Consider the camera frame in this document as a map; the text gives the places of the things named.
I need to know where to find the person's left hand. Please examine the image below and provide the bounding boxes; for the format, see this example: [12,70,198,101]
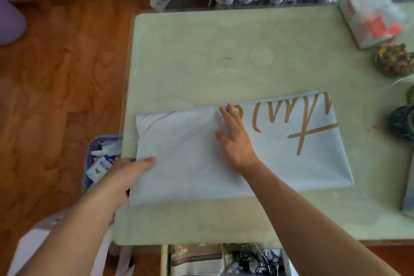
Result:
[94,156,157,212]

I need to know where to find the person's right hand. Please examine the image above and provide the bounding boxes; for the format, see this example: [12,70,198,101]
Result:
[214,103,261,173]

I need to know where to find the plain white tablecloth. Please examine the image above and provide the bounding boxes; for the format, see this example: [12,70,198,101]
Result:
[129,91,355,208]

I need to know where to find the wooden drawer white front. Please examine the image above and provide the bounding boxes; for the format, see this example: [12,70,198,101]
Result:
[159,242,292,276]

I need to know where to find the beige floral tablecloth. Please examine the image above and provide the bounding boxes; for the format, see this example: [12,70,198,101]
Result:
[169,244,224,276]

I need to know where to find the white blue tissue pack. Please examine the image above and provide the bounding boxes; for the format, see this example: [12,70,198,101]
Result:
[400,152,414,219]

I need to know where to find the red lid glass jar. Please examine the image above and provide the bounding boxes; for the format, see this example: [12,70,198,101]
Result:
[372,42,414,80]

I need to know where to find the white red tissue pack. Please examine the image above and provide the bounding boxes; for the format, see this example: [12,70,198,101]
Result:
[338,0,405,50]

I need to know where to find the person's left forearm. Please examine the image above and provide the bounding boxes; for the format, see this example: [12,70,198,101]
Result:
[15,194,127,276]

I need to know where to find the person's right forearm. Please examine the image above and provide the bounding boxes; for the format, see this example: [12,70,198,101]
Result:
[240,160,402,276]

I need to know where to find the small bin with lavender bag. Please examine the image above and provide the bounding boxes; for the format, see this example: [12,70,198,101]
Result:
[81,134,124,194]

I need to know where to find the cream marble table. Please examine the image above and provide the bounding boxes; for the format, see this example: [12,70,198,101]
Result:
[112,2,414,247]

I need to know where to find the pink plastic stool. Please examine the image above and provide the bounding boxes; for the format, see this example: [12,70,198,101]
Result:
[6,207,135,276]

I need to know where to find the dark patterned canister lid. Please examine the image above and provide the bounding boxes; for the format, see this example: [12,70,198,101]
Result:
[387,104,414,144]

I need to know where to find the purple cylindrical stool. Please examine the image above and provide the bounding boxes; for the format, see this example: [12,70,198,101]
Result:
[0,0,28,47]

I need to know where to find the tangled black cables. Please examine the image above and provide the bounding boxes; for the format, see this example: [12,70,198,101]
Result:
[232,246,282,276]

